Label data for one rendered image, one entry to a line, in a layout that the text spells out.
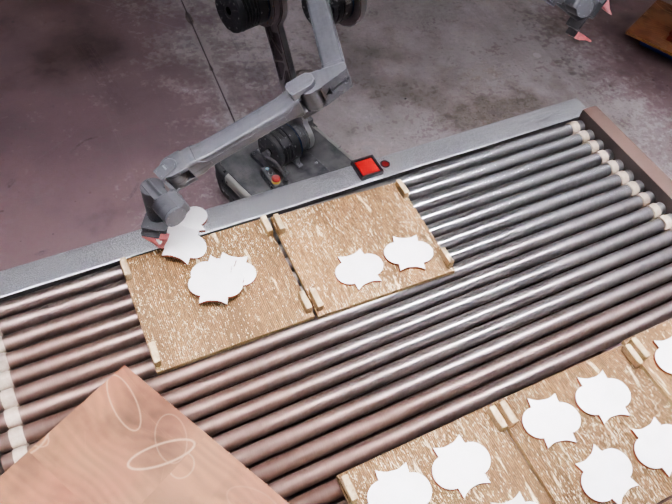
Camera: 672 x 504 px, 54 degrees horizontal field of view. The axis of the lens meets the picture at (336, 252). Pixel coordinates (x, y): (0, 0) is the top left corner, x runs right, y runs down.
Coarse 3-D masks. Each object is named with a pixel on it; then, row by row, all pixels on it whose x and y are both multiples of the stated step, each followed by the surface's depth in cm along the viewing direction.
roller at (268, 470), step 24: (624, 312) 179; (552, 336) 173; (576, 336) 174; (504, 360) 167; (528, 360) 169; (456, 384) 162; (480, 384) 165; (408, 408) 158; (336, 432) 153; (360, 432) 153; (288, 456) 148; (312, 456) 149; (264, 480) 146
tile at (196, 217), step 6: (192, 210) 187; (198, 210) 188; (204, 210) 188; (186, 216) 186; (192, 216) 186; (198, 216) 186; (204, 216) 186; (186, 222) 185; (192, 222) 185; (198, 222) 185; (204, 222) 185; (192, 228) 184; (198, 228) 184
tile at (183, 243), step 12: (168, 228) 175; (180, 228) 177; (156, 240) 172; (168, 240) 174; (180, 240) 175; (192, 240) 177; (168, 252) 172; (180, 252) 173; (192, 252) 175; (204, 252) 176
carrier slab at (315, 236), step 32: (384, 192) 196; (288, 224) 186; (320, 224) 187; (352, 224) 188; (384, 224) 189; (416, 224) 190; (288, 256) 180; (320, 256) 180; (320, 288) 174; (352, 288) 175; (384, 288) 175
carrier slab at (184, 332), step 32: (256, 224) 185; (160, 256) 176; (256, 256) 178; (128, 288) 169; (160, 288) 170; (256, 288) 172; (288, 288) 173; (160, 320) 164; (192, 320) 165; (224, 320) 166; (256, 320) 166; (288, 320) 167; (160, 352) 159; (192, 352) 160
